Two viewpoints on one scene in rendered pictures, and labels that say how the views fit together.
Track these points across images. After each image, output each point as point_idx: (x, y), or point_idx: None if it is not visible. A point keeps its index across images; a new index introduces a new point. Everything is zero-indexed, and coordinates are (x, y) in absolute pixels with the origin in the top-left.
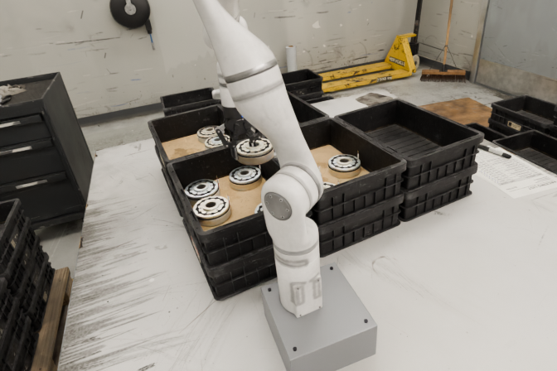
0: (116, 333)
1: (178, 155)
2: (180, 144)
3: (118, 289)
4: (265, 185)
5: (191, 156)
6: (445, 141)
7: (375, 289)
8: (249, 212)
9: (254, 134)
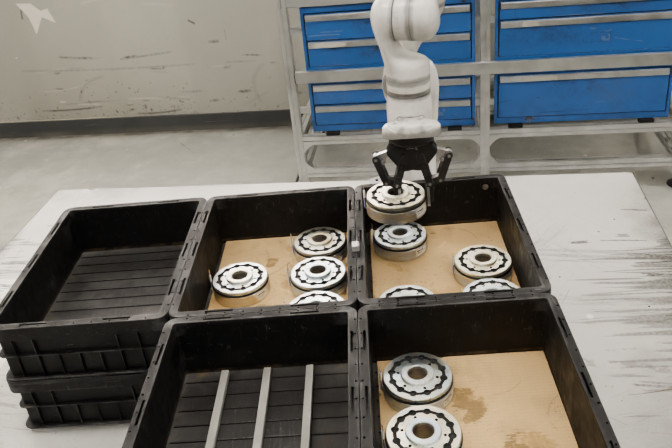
0: (622, 272)
1: None
2: None
3: (639, 317)
4: (434, 65)
5: (499, 294)
6: (59, 274)
7: None
8: (427, 263)
9: (391, 180)
